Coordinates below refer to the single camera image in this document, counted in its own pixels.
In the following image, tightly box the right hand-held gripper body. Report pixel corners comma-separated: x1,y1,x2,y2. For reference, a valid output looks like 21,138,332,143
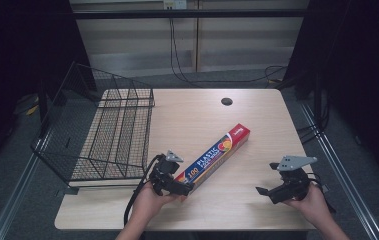
268,155,319,205

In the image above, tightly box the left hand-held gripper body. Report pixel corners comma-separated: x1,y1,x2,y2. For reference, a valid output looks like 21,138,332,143
148,149,185,197

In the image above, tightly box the red blue plastic wrap box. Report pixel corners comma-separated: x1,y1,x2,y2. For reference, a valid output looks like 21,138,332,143
174,122,252,193

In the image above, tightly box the person's right hand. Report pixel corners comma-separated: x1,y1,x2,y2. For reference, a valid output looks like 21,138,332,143
282,182,335,229

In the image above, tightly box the person's left hand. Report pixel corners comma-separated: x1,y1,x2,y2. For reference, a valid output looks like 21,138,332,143
131,182,188,228

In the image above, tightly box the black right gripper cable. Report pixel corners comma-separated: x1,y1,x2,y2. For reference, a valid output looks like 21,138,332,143
307,172,337,215

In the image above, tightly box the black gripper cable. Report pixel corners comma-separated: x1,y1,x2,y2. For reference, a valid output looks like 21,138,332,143
307,172,337,215
123,153,163,228

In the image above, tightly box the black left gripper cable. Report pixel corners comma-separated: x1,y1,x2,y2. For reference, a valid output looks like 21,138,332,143
123,153,163,228

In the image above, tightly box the metal floor rail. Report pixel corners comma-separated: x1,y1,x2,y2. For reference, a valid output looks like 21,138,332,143
298,101,379,240
0,129,55,240

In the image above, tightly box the black cable bundle on floor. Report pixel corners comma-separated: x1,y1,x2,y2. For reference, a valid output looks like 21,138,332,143
296,99,331,145

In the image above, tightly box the black wire basket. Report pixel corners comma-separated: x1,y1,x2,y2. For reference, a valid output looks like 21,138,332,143
30,61,157,188

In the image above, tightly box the black hanging wall cable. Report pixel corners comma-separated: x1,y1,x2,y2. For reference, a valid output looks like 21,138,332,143
168,9,290,85

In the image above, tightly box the white wall power outlet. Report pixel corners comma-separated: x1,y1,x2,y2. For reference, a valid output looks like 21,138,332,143
162,0,188,11

